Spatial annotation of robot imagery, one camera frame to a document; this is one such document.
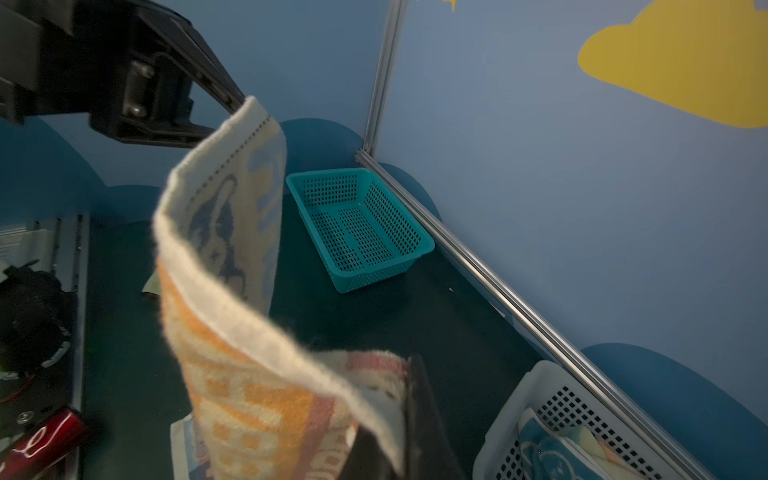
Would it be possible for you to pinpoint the left aluminium frame post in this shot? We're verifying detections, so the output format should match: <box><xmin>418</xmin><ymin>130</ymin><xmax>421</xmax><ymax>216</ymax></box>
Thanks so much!
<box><xmin>362</xmin><ymin>0</ymin><xmax>409</xmax><ymax>156</ymax></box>

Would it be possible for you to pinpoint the yellow-green sticky paper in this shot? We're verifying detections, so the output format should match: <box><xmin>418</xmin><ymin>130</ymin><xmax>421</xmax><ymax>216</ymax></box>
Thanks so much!
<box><xmin>141</xmin><ymin>270</ymin><xmax>161</xmax><ymax>296</ymax></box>

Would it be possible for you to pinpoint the teal plastic basket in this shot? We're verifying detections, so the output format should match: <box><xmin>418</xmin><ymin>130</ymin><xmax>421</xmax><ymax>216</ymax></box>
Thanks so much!
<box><xmin>286</xmin><ymin>168</ymin><xmax>435</xmax><ymax>294</ymax></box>

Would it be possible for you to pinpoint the white plastic basket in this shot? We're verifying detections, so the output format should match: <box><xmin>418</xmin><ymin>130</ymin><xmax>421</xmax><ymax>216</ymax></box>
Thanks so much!
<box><xmin>472</xmin><ymin>360</ymin><xmax>680</xmax><ymax>479</ymax></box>

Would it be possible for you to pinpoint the yellow-green towel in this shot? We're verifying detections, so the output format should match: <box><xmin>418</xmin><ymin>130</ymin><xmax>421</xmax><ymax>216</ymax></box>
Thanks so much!
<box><xmin>560</xmin><ymin>426</ymin><xmax>643</xmax><ymax>479</ymax></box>

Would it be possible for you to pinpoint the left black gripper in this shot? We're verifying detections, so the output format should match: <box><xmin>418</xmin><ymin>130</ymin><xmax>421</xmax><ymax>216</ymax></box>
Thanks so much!
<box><xmin>1</xmin><ymin>1</ymin><xmax>245</xmax><ymax>148</ymax></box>

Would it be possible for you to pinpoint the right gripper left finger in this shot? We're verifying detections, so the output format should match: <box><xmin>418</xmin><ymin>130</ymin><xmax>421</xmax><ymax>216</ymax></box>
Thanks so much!
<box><xmin>338</xmin><ymin>427</ymin><xmax>407</xmax><ymax>480</ymax></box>

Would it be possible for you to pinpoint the blue bunny pattern towel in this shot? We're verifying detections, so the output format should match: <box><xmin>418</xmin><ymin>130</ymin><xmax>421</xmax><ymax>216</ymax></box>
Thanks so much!
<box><xmin>517</xmin><ymin>408</ymin><xmax>610</xmax><ymax>479</ymax></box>

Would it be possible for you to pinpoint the cream RABBIT lettered towel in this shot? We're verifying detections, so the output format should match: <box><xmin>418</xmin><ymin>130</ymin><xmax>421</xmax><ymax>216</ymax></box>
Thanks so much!
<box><xmin>153</xmin><ymin>97</ymin><xmax>407</xmax><ymax>479</ymax></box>

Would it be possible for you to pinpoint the red metal bottle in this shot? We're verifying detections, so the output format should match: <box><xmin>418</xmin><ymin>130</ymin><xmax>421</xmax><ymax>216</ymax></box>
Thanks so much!
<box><xmin>1</xmin><ymin>407</ymin><xmax>89</xmax><ymax>480</ymax></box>

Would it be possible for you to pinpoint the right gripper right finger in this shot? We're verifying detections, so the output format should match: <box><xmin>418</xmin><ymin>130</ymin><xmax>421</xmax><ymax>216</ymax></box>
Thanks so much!
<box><xmin>404</xmin><ymin>355</ymin><xmax>465</xmax><ymax>480</ymax></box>

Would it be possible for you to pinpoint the horizontal aluminium frame bar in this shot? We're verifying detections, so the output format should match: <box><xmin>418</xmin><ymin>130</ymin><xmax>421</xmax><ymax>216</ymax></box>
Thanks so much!
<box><xmin>355</xmin><ymin>149</ymin><xmax>714</xmax><ymax>479</ymax></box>

